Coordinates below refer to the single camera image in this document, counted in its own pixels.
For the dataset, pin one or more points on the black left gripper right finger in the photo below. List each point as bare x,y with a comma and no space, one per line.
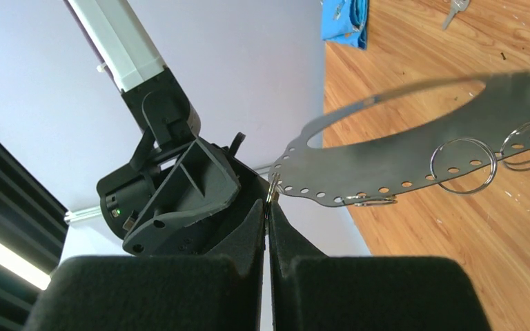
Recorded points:
313,291

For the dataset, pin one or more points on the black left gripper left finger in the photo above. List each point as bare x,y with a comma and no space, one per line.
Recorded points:
219,290

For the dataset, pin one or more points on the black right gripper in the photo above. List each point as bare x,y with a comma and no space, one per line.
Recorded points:
178,200

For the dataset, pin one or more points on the large split keyring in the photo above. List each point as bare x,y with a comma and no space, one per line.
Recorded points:
459,165

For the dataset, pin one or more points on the metal key organizer plate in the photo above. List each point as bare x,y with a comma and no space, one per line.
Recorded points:
376,171

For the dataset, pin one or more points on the silver key with red tag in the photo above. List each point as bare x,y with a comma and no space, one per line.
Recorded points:
456,7

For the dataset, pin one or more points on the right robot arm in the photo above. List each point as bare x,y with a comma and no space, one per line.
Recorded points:
147,86

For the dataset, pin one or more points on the blue cloth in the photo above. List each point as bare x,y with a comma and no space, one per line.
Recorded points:
345,22

